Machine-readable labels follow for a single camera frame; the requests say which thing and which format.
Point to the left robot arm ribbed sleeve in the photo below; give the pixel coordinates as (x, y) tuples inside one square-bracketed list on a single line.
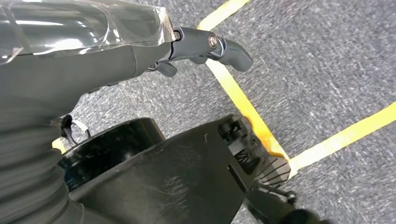
[(28, 173)]

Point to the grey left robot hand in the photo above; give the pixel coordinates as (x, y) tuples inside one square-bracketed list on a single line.
[(62, 71)]

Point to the yellow floor tape square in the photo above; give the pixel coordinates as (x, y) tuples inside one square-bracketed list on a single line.
[(241, 99)]

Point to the black robot leg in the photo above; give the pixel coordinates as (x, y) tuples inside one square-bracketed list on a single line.
[(170, 173)]

